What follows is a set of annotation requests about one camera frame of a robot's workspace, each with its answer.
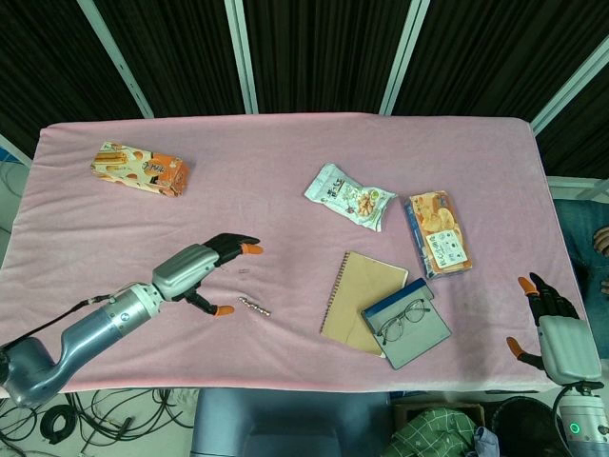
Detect pink tablecloth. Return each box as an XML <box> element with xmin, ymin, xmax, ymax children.
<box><xmin>0</xmin><ymin>111</ymin><xmax>587</xmax><ymax>396</ymax></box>

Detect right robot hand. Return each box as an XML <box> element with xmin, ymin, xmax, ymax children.
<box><xmin>505</xmin><ymin>271</ymin><xmax>603</xmax><ymax>384</ymax></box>

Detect kraft spiral notebook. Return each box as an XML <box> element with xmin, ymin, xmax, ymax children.
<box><xmin>319</xmin><ymin>250</ymin><xmax>410</xmax><ymax>359</ymax></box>

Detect blue grey crumpled cloth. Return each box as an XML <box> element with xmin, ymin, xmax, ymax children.
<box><xmin>475</xmin><ymin>426</ymin><xmax>501</xmax><ymax>457</ymax></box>

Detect green plaid cloth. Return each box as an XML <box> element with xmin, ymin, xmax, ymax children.
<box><xmin>383</xmin><ymin>407</ymin><xmax>477</xmax><ymax>457</ymax></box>

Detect brown cardboard box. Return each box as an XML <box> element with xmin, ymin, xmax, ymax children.
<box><xmin>392</xmin><ymin>402</ymin><xmax>486</xmax><ymax>457</ymax></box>

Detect white partition frame post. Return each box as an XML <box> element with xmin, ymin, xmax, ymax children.
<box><xmin>223</xmin><ymin>0</ymin><xmax>261</xmax><ymax>115</ymax></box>
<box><xmin>529</xmin><ymin>35</ymin><xmax>609</xmax><ymax>137</ymax></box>
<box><xmin>75</xmin><ymin>0</ymin><xmax>155</xmax><ymax>119</ymax></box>
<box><xmin>0</xmin><ymin>132</ymin><xmax>33</xmax><ymax>166</ymax></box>
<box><xmin>379</xmin><ymin>0</ymin><xmax>432</xmax><ymax>116</ymax></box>

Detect orange chips box blue edge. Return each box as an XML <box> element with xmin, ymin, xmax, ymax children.
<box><xmin>403</xmin><ymin>189</ymin><xmax>474</xmax><ymax>280</ymax></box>

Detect orange biscuit box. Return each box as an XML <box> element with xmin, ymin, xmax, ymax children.
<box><xmin>89</xmin><ymin>141</ymin><xmax>192</xmax><ymax>198</ymax></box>

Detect black round bin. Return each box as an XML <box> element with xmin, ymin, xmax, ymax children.
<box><xmin>489</xmin><ymin>397</ymin><xmax>572</xmax><ymax>457</ymax></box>

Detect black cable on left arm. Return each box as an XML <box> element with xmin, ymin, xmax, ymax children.
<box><xmin>0</xmin><ymin>294</ymin><xmax>118</xmax><ymax>353</ymax></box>

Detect black cable coil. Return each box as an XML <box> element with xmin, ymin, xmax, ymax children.
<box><xmin>40</xmin><ymin>407</ymin><xmax>77</xmax><ymax>447</ymax></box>

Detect black corrugated partition panel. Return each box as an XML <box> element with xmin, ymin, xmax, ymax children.
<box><xmin>535</xmin><ymin>70</ymin><xmax>609</xmax><ymax>180</ymax></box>
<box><xmin>92</xmin><ymin>0</ymin><xmax>249</xmax><ymax>119</ymax></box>
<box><xmin>392</xmin><ymin>0</ymin><xmax>609</xmax><ymax>118</ymax></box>
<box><xmin>0</xmin><ymin>0</ymin><xmax>147</xmax><ymax>161</ymax></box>
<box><xmin>242</xmin><ymin>0</ymin><xmax>411</xmax><ymax>115</ymax></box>

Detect black thin-rim eyeglasses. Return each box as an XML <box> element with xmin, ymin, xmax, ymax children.
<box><xmin>377</xmin><ymin>298</ymin><xmax>432</xmax><ymax>347</ymax></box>

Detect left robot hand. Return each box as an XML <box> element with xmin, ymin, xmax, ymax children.
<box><xmin>151</xmin><ymin>232</ymin><xmax>265</xmax><ymax>320</ymax></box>

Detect small metal chain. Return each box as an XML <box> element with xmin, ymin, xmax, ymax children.
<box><xmin>237</xmin><ymin>296</ymin><xmax>273</xmax><ymax>317</ymax></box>

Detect white metal frame rail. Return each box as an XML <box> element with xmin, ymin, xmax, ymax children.
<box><xmin>545</xmin><ymin>175</ymin><xmax>609</xmax><ymax>204</ymax></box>

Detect white green snack bag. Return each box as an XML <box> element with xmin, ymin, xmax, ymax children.
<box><xmin>304</xmin><ymin>163</ymin><xmax>399</xmax><ymax>233</ymax></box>

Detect tangled black floor cables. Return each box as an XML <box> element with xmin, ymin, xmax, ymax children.
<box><xmin>70</xmin><ymin>387</ymin><xmax>199</xmax><ymax>442</ymax></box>

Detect grey cables by table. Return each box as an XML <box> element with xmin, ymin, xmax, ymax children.
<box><xmin>0</xmin><ymin>159</ymin><xmax>28</xmax><ymax>229</ymax></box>

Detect grey blue glasses case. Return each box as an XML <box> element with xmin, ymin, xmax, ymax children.
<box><xmin>361</xmin><ymin>277</ymin><xmax>453</xmax><ymax>371</ymax></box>

